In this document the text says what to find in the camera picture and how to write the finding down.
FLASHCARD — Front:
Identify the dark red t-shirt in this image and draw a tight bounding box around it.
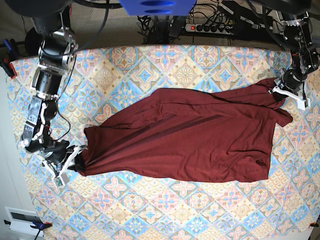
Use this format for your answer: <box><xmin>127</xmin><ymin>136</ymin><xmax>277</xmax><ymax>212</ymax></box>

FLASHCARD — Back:
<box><xmin>80</xmin><ymin>78</ymin><xmax>293</xmax><ymax>183</ymax></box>

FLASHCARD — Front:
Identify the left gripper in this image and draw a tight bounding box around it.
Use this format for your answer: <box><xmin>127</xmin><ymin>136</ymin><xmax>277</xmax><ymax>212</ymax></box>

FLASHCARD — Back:
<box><xmin>279</xmin><ymin>69</ymin><xmax>304</xmax><ymax>93</ymax></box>

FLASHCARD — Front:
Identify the black round stool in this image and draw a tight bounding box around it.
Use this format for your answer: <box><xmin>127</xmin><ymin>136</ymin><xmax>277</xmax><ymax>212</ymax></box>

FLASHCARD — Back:
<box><xmin>24</xmin><ymin>27</ymin><xmax>44</xmax><ymax>57</ymax></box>

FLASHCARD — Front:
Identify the blue clamp upper left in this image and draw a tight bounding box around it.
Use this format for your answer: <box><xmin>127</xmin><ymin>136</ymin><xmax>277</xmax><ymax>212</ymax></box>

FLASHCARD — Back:
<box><xmin>3</xmin><ymin>38</ymin><xmax>19</xmax><ymax>61</ymax></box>

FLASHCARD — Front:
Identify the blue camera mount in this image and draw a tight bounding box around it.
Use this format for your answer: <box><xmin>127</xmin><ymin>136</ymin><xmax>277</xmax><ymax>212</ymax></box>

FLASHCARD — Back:
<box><xmin>119</xmin><ymin>0</ymin><xmax>197</xmax><ymax>16</ymax></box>

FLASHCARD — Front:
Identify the blue orange clamp bottom left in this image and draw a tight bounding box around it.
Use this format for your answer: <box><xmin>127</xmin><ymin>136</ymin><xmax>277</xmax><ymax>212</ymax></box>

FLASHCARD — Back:
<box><xmin>4</xmin><ymin>220</ymin><xmax>52</xmax><ymax>237</ymax></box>

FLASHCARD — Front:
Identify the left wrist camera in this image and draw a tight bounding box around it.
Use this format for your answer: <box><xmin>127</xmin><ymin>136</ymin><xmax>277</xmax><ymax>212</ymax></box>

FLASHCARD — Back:
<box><xmin>297</xmin><ymin>98</ymin><xmax>311</xmax><ymax>111</ymax></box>

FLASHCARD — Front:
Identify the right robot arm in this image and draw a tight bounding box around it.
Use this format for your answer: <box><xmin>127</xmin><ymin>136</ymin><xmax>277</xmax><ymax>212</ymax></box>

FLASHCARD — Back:
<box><xmin>21</xmin><ymin>6</ymin><xmax>85</xmax><ymax>177</ymax></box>

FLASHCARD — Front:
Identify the white power strip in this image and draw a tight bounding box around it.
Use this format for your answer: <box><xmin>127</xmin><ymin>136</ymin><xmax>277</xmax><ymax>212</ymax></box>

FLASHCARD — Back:
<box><xmin>184</xmin><ymin>23</ymin><xmax>233</xmax><ymax>35</ymax></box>

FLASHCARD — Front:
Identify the orange clamp bottom right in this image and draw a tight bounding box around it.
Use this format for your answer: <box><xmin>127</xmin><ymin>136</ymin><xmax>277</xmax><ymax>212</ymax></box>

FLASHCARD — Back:
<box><xmin>309</xmin><ymin>222</ymin><xmax>319</xmax><ymax>228</ymax></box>

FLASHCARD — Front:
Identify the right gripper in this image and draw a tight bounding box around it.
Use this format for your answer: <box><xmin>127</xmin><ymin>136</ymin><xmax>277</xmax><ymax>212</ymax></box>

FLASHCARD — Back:
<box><xmin>41</xmin><ymin>143</ymin><xmax>85</xmax><ymax>172</ymax></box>

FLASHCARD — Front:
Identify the red black clamp left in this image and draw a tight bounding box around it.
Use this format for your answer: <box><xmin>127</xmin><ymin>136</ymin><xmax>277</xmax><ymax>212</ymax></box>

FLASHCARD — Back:
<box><xmin>0</xmin><ymin>58</ymin><xmax>17</xmax><ymax>79</ymax></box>

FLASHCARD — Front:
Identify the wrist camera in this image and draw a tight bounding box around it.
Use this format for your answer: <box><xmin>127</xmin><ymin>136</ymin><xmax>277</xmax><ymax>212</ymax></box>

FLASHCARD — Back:
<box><xmin>297</xmin><ymin>98</ymin><xmax>311</xmax><ymax>111</ymax></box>
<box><xmin>54</xmin><ymin>173</ymin><xmax>70</xmax><ymax>188</ymax></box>

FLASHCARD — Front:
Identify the white wall outlet box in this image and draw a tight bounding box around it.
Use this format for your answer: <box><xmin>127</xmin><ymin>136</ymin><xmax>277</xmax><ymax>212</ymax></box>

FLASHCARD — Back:
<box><xmin>4</xmin><ymin>206</ymin><xmax>41</xmax><ymax>226</ymax></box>

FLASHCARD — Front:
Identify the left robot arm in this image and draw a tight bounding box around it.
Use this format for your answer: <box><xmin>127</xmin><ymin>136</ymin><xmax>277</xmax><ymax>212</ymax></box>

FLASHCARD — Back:
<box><xmin>277</xmin><ymin>12</ymin><xmax>320</xmax><ymax>93</ymax></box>

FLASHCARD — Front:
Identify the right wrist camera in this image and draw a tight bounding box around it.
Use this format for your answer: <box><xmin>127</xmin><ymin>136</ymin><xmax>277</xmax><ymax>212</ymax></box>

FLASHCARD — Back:
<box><xmin>54</xmin><ymin>173</ymin><xmax>70</xmax><ymax>188</ymax></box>

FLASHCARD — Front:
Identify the patterned tablecloth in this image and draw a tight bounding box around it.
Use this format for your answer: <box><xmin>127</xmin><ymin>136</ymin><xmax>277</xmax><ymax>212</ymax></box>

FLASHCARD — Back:
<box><xmin>18</xmin><ymin>45</ymin><xmax>320</xmax><ymax>240</ymax></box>

